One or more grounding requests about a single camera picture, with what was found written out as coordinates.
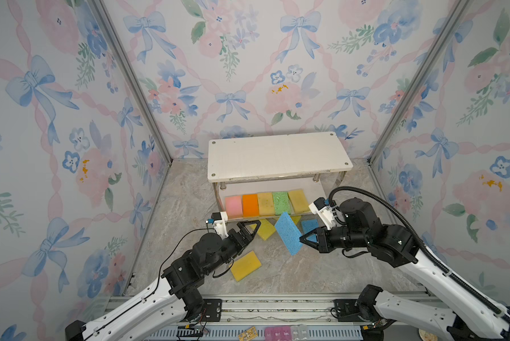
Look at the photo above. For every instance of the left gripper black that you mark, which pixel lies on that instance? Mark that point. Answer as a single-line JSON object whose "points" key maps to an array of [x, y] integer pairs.
{"points": [[240, 243]]}

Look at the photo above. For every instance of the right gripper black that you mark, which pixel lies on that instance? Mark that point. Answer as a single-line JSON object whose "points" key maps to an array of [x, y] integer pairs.
{"points": [[315, 244]]}

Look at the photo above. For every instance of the blue sponge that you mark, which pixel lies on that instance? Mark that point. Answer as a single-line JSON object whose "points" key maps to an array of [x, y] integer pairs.
{"points": [[289, 233], [308, 226]]}

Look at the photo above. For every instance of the yellow sponge bottom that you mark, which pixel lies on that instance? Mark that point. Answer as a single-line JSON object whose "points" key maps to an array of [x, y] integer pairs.
{"points": [[266, 205]]}

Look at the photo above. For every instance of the dark yellow sponge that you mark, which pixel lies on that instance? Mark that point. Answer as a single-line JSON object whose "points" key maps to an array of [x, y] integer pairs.
{"points": [[299, 201]]}

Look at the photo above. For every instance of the green sponge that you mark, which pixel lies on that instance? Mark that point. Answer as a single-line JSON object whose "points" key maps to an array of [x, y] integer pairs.
{"points": [[281, 203]]}

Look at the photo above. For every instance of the white two-tier shelf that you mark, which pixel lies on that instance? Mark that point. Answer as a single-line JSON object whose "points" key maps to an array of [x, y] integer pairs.
{"points": [[265, 164]]}

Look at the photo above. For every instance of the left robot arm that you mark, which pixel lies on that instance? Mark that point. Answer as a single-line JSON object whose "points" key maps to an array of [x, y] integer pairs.
{"points": [[173, 296]]}

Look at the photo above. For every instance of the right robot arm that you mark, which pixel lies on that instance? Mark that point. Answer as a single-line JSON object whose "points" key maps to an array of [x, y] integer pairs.
{"points": [[469, 314]]}

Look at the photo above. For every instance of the clear plastic box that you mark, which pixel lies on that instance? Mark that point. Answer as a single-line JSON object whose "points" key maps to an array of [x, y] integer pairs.
{"points": [[299, 333]]}

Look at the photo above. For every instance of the pink plastic box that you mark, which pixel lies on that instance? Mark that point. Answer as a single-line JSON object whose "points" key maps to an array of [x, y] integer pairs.
{"points": [[278, 333]]}

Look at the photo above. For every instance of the yellow patterned card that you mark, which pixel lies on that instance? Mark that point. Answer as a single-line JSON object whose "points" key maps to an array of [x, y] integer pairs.
{"points": [[249, 335]]}

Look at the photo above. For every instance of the round patterned disc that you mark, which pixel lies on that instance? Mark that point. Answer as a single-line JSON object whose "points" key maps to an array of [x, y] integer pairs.
{"points": [[427, 336]]}

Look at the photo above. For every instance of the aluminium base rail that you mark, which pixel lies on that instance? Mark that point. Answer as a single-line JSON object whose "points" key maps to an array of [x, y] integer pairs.
{"points": [[239, 315]]}

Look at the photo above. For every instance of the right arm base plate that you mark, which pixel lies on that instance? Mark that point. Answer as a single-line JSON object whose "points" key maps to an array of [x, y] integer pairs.
{"points": [[349, 310]]}

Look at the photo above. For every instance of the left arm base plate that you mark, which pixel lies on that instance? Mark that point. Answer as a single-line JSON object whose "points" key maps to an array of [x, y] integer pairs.
{"points": [[205, 310]]}

